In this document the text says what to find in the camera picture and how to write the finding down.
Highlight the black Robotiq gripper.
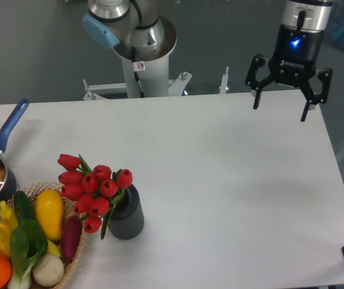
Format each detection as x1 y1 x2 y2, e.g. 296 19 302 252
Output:
245 24 332 122

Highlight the red tulip bouquet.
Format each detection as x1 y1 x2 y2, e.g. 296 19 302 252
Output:
57 154 133 239

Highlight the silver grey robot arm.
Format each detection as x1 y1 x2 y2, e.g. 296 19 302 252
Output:
82 1 333 113

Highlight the dark grey ribbed vase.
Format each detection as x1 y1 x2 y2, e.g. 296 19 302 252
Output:
108 185 145 240

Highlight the purple eggplant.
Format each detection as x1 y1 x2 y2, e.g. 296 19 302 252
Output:
61 215 82 262

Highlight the yellow squash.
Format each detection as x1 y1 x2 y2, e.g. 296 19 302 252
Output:
35 190 64 242

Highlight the yellow banana piece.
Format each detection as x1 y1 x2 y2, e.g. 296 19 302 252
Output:
46 240 61 258

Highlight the dark green cucumber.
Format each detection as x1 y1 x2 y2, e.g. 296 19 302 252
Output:
13 190 36 223

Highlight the woven wicker basket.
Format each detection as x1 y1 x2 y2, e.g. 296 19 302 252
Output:
0 181 89 289

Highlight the beige round garlic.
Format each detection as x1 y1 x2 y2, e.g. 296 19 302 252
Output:
33 253 64 287

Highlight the green bok choy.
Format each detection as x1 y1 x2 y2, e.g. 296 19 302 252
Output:
7 219 48 288

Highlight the small yellow pepper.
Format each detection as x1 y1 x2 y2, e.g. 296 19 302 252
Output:
0 200 18 229

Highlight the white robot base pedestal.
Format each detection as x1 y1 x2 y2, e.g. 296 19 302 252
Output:
83 51 193 101

